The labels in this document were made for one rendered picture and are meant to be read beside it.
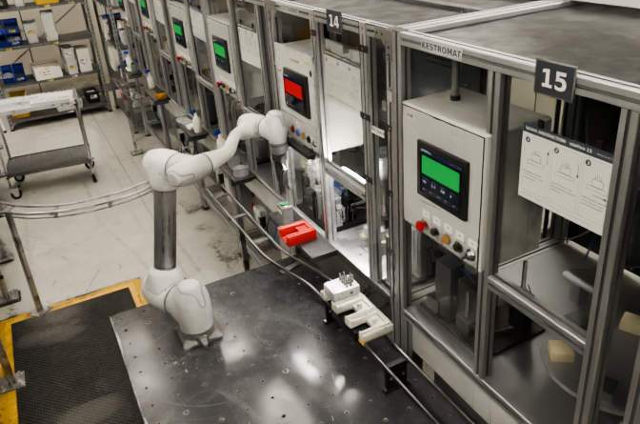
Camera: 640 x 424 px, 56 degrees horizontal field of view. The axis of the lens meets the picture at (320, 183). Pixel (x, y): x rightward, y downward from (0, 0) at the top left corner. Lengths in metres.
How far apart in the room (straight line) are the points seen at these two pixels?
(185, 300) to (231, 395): 0.46
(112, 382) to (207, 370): 1.22
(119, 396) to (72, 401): 0.26
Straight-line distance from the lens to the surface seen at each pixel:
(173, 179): 2.54
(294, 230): 3.05
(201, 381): 2.64
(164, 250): 2.79
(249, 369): 2.65
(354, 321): 2.51
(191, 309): 2.71
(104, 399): 3.74
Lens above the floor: 2.43
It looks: 25 degrees down
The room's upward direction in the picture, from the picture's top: 4 degrees counter-clockwise
